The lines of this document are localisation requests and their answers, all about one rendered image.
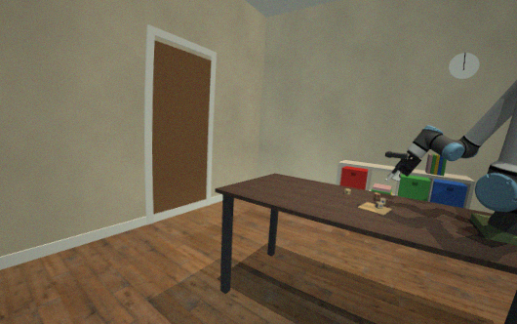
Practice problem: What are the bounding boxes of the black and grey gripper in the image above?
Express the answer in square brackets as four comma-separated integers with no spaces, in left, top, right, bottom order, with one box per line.
[385,150,421,183]

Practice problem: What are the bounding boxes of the tan flat mat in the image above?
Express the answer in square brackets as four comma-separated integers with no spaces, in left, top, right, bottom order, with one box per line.
[357,202,392,215]

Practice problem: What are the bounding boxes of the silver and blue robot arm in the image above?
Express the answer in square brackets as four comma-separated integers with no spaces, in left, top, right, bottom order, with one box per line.
[408,80,517,235]

